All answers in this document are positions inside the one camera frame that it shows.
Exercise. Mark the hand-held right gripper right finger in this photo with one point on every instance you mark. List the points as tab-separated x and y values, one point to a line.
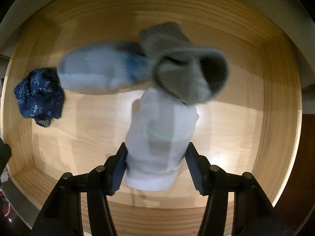
195	174

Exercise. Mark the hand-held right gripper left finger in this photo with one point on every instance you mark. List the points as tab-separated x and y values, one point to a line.
118	174

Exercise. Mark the white sock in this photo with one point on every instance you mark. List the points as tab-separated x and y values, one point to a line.
157	152

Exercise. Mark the wooden drawer with grey front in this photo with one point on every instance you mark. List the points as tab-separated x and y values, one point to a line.
86	132

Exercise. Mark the grey sock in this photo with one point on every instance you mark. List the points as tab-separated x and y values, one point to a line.
172	44

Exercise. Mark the navy floral underwear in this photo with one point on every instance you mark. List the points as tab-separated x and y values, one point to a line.
39	95

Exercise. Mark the light blue sock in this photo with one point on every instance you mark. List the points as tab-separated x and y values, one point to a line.
98	68

